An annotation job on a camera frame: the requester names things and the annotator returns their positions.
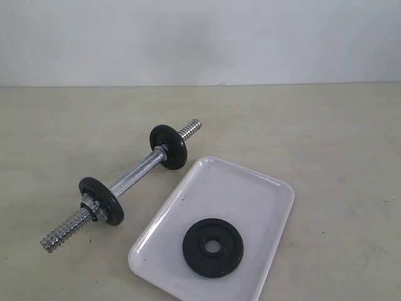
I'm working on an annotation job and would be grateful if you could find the white rectangular plastic tray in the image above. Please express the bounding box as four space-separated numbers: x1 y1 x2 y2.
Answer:
128 156 295 300

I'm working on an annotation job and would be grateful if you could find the black weight plate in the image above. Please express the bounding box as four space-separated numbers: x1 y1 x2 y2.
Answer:
149 125 187 170
78 177 124 226
182 218 244 278

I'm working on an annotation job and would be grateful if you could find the chrome threaded dumbbell bar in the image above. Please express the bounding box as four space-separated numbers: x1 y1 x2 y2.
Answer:
40 119 202 253

